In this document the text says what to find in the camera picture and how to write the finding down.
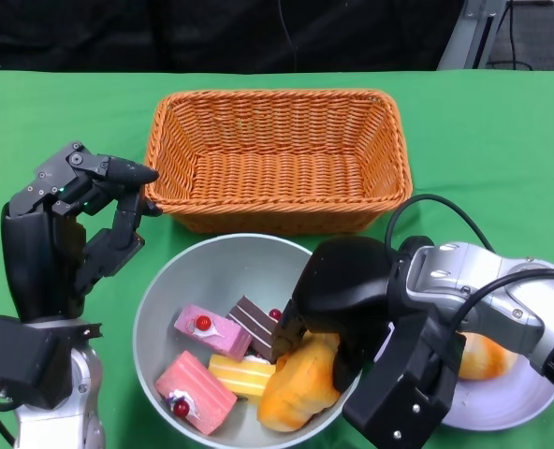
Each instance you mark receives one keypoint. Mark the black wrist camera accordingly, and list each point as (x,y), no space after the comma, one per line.
(19,355)
(398,393)

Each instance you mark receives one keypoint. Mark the chocolate layered cake slice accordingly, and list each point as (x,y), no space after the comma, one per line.
(256,322)

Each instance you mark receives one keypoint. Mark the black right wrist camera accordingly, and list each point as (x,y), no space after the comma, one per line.
(398,393)

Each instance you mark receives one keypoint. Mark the black fabric backdrop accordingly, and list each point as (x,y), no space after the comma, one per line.
(141,33)

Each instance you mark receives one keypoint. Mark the magenta pink cake slice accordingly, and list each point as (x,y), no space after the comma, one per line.
(221,334)

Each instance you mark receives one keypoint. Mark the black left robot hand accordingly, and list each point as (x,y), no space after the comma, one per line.
(38,262)

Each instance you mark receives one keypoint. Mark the grey metal frame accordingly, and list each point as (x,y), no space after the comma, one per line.
(469,42)

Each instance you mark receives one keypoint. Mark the salmon pink cake slice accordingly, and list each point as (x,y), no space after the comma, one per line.
(202,388)

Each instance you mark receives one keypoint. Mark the round orange-striped bread bun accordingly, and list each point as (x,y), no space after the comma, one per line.
(487,360)

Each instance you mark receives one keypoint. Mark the yellow layered cake slice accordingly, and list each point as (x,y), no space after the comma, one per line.
(239,376)

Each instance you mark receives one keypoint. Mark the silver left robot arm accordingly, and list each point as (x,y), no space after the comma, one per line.
(71,416)

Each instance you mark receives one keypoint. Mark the grey-green bowl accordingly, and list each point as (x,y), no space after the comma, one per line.
(221,271)

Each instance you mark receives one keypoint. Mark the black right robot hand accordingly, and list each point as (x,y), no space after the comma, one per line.
(352,285)

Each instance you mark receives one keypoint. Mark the orange wicker basket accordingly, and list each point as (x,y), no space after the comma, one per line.
(281,187)

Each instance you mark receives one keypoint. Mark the green tablecloth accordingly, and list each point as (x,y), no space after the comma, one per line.
(469,140)

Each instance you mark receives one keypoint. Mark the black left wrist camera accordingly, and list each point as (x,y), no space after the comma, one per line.
(19,355)

